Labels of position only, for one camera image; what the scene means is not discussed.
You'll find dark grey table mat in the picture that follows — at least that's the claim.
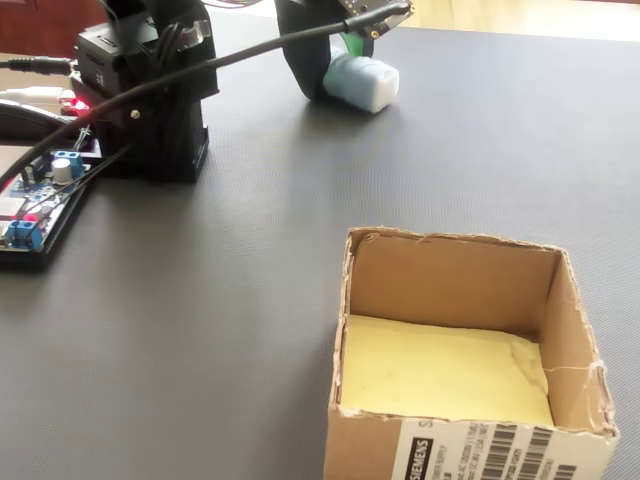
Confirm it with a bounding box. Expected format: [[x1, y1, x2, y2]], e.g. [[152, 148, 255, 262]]
[[0, 9, 640, 480]]

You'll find black power cable barrel plug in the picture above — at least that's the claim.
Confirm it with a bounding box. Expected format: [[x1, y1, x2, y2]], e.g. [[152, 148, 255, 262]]
[[0, 55, 79, 78]]

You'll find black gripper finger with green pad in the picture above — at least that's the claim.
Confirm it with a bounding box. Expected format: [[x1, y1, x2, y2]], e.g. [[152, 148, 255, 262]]
[[343, 27, 376, 58]]

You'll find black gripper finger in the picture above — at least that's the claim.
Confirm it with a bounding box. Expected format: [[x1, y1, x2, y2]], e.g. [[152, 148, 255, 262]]
[[275, 0, 352, 104]]

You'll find open cardboard box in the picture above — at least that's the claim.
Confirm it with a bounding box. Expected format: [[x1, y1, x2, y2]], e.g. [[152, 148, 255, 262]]
[[322, 225, 622, 480]]

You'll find white plastic bottle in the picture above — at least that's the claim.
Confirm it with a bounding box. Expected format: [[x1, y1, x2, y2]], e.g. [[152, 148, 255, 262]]
[[322, 44, 402, 116]]

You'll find clear plastic cable plug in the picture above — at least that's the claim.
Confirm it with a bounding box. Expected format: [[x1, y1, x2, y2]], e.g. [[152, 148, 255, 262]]
[[180, 18, 211, 51]]

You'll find blue controller board black tray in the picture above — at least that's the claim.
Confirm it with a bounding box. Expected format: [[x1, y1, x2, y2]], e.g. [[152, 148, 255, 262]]
[[0, 146, 104, 274]]

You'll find reddish brown wooden furniture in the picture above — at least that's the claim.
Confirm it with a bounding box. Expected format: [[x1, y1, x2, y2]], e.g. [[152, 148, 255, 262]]
[[0, 0, 109, 60]]

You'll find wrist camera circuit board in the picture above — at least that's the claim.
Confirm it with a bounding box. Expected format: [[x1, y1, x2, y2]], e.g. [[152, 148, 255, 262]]
[[338, 0, 417, 41]]

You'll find thick black camera cable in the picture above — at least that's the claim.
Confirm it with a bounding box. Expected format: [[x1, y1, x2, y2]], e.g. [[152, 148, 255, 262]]
[[0, 2, 414, 189]]

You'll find white cable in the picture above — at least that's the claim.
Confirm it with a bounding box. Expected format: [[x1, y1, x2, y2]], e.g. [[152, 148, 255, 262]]
[[0, 85, 69, 104]]

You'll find yellow foam pad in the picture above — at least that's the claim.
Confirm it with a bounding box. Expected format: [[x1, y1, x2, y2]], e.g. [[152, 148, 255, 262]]
[[339, 313, 556, 427]]

